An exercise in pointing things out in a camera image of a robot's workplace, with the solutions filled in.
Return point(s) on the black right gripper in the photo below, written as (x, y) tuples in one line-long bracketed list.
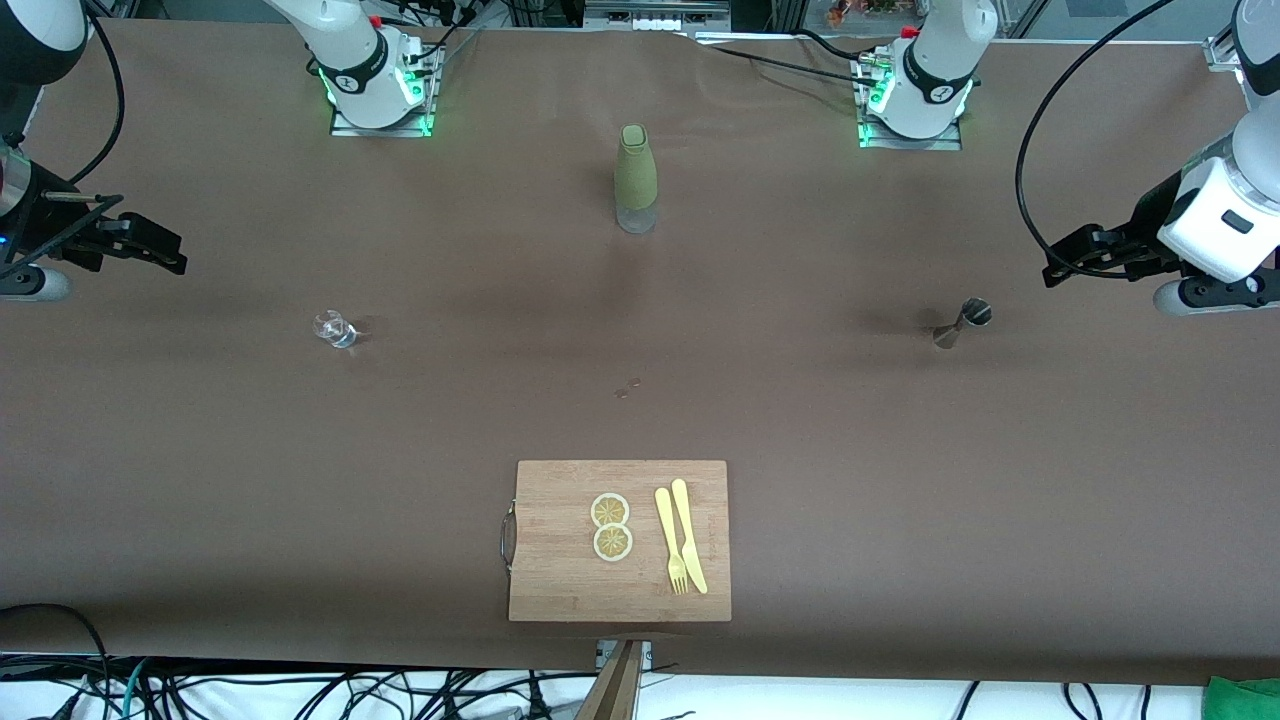
[(42, 218)]

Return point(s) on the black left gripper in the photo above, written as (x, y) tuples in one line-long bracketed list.
[(1143, 226)]

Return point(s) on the steel double-cone jigger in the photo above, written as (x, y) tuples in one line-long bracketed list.
[(962, 323)]

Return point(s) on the clear glass measuring beaker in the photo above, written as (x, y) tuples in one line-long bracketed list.
[(335, 329)]

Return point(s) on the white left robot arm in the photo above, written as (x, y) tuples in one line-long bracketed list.
[(930, 70)]

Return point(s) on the brown table cover sheet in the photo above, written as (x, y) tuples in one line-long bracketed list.
[(900, 480)]

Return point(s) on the glass bottle with green sleeve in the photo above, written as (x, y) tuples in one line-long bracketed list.
[(635, 175)]

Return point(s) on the green cloth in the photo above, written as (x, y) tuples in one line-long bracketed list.
[(1245, 700)]

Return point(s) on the small liquid puddle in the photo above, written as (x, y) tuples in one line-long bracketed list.
[(628, 386)]

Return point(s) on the yellow plastic knife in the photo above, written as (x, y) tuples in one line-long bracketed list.
[(688, 540)]

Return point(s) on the grey electronics box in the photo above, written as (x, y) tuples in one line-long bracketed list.
[(655, 14)]

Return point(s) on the yellow plastic fork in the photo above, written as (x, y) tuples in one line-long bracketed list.
[(667, 530)]

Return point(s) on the wooden cutting board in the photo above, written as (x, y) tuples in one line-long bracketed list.
[(560, 580)]

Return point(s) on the yellow lemon slice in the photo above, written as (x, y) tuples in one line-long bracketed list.
[(613, 543), (610, 510)]

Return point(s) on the wooden beam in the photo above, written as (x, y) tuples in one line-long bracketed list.
[(615, 690)]

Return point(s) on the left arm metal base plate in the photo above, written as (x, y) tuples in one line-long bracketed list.
[(900, 143)]

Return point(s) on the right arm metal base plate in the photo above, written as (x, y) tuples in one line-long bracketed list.
[(345, 128)]

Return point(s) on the aluminium frame profile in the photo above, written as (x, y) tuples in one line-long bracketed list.
[(1222, 55)]

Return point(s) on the small metal bracket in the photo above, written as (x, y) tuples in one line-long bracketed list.
[(647, 652)]

